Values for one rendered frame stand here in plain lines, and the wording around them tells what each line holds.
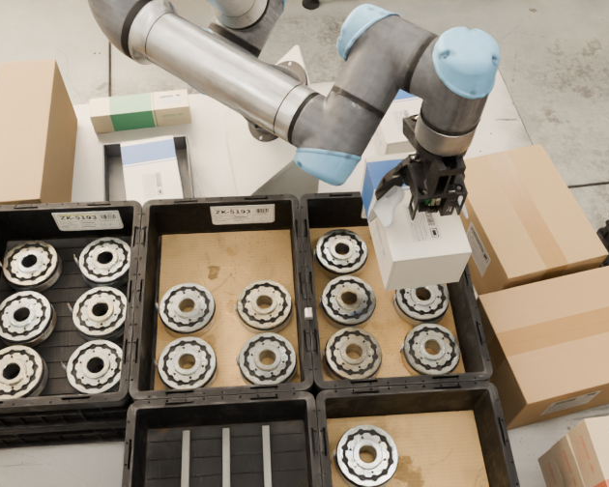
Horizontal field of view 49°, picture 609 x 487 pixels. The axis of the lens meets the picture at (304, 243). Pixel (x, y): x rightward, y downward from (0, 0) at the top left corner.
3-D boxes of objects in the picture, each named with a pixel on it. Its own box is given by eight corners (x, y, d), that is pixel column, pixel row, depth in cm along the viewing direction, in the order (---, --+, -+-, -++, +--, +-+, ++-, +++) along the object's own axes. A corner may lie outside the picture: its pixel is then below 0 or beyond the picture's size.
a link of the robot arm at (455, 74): (452, 10, 78) (518, 41, 75) (434, 79, 87) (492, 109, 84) (418, 46, 74) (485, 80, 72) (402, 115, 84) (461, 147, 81)
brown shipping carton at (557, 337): (502, 432, 129) (527, 404, 116) (459, 331, 140) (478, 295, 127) (639, 395, 134) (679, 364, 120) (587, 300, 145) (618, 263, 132)
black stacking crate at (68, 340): (5, 241, 136) (-16, 208, 127) (151, 234, 138) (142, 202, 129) (-35, 433, 115) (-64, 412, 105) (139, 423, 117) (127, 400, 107)
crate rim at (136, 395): (144, 206, 130) (142, 199, 128) (298, 200, 132) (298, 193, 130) (130, 405, 109) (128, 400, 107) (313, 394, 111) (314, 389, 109)
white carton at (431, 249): (360, 190, 116) (364, 157, 108) (426, 183, 117) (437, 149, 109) (385, 291, 105) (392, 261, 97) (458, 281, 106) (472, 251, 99)
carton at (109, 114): (95, 133, 167) (89, 117, 162) (95, 116, 170) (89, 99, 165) (191, 123, 170) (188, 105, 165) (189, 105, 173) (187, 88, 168)
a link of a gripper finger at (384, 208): (361, 241, 100) (403, 208, 94) (354, 209, 103) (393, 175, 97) (376, 245, 102) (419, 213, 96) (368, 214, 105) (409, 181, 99)
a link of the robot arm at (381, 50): (312, 72, 82) (388, 113, 78) (358, -13, 80) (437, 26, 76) (332, 87, 89) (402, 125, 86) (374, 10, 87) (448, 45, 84)
